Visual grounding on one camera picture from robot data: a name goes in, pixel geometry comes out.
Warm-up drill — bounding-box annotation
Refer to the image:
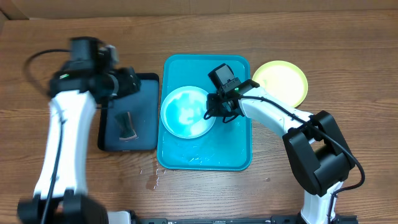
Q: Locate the light blue plate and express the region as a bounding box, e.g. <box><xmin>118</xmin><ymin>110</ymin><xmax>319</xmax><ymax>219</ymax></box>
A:
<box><xmin>160</xmin><ymin>86</ymin><xmax>216</xmax><ymax>139</ymax></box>

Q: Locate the green scrubbing sponge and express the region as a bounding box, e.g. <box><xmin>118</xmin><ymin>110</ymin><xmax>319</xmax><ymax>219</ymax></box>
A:
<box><xmin>114</xmin><ymin>111</ymin><xmax>137</xmax><ymax>141</ymax></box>

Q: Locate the yellow-green plate front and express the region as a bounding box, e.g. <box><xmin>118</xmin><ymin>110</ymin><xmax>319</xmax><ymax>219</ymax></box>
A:
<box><xmin>252</xmin><ymin>60</ymin><xmax>308</xmax><ymax>108</ymax></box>

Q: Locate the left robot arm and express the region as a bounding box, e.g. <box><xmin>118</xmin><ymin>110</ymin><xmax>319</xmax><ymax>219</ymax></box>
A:
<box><xmin>17</xmin><ymin>37</ymin><xmax>141</xmax><ymax>223</ymax></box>

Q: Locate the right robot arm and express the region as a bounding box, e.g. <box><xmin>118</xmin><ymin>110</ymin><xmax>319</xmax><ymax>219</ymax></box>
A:
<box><xmin>204</xmin><ymin>63</ymin><xmax>358</xmax><ymax>223</ymax></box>

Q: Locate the teal plastic tray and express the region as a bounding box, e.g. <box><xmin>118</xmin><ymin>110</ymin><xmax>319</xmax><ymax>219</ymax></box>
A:
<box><xmin>157</xmin><ymin>54</ymin><xmax>252</xmax><ymax>171</ymax></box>

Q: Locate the black plastic tray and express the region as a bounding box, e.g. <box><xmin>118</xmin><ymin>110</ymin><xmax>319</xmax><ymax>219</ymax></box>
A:
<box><xmin>97</xmin><ymin>73</ymin><xmax>159</xmax><ymax>152</ymax></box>

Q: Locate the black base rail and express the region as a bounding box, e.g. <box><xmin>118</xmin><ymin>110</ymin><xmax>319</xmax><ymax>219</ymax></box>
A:
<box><xmin>133</xmin><ymin>215</ymin><xmax>358</xmax><ymax>224</ymax></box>

